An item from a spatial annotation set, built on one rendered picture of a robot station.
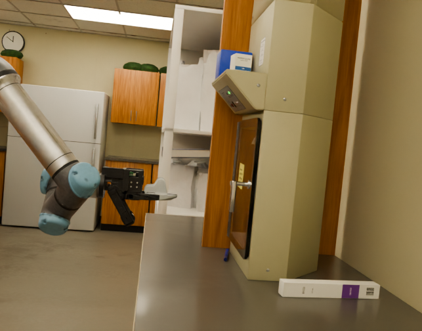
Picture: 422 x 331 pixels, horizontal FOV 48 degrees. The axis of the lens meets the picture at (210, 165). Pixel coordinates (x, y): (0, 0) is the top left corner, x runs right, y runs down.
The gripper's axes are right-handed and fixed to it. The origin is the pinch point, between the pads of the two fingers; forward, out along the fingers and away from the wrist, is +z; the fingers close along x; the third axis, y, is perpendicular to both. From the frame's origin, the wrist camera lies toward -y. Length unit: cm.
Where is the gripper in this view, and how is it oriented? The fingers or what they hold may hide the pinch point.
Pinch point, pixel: (172, 198)
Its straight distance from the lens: 133.3
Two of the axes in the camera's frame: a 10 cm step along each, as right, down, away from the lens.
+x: -1.1, -0.7, 9.9
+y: 0.9, -9.9, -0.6
